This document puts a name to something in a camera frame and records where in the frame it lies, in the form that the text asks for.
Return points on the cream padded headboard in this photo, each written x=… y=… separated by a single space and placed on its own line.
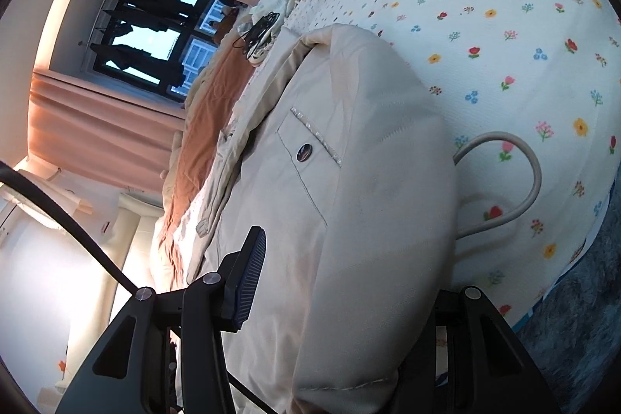
x=137 y=226

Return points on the cream cloth under cables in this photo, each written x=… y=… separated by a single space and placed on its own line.
x=260 y=27

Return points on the beige zip jacket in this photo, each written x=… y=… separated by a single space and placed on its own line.
x=335 y=150

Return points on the pink curtain left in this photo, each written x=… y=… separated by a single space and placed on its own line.
x=95 y=132

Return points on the floral dotted white bedsheet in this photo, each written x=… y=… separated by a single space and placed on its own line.
x=547 y=71

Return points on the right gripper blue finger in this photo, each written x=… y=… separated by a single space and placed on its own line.
x=241 y=271

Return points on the dark hanging clothes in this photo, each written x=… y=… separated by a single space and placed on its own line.
x=157 y=45

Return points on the beige blanket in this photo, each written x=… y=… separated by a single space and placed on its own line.
x=208 y=107

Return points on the rust orange quilt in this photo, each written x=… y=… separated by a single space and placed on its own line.
x=165 y=253

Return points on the dark shaggy rug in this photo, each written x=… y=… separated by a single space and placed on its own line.
x=573 y=336

